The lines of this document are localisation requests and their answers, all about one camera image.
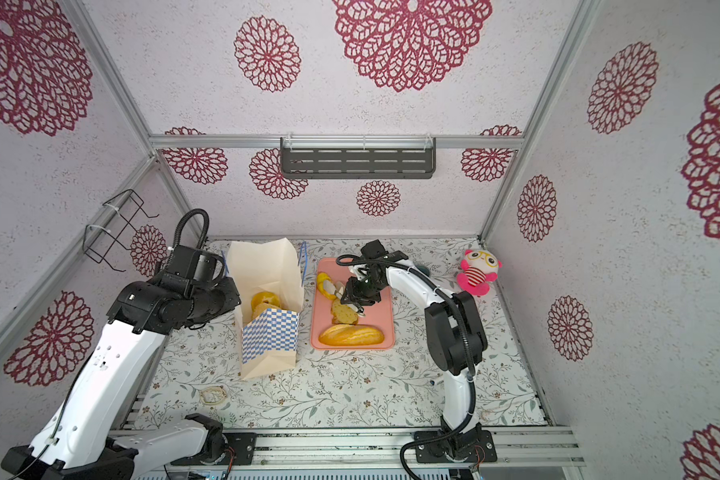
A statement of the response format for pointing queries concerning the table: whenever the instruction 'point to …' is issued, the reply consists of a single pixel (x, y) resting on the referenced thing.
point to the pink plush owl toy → (477, 270)
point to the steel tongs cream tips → (337, 291)
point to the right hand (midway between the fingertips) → (346, 297)
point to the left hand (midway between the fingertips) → (236, 302)
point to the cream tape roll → (212, 394)
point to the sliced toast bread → (343, 314)
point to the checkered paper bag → (268, 340)
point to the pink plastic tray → (379, 314)
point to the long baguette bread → (350, 335)
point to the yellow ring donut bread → (263, 300)
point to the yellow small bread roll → (321, 277)
